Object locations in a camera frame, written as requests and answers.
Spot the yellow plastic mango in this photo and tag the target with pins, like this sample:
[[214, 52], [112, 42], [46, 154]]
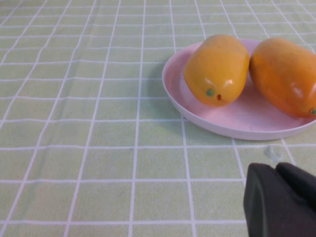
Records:
[[217, 66]]

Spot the orange-blushed plastic mango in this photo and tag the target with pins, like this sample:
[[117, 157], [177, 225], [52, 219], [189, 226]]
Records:
[[281, 79]]

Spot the pink round plate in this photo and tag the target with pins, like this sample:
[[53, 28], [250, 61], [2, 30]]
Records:
[[234, 121]]

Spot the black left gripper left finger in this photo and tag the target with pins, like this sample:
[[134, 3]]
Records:
[[269, 209]]

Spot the green checked tablecloth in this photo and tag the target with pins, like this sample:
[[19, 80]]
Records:
[[98, 123]]

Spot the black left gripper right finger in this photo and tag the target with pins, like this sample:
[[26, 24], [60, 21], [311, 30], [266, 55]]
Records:
[[301, 182]]

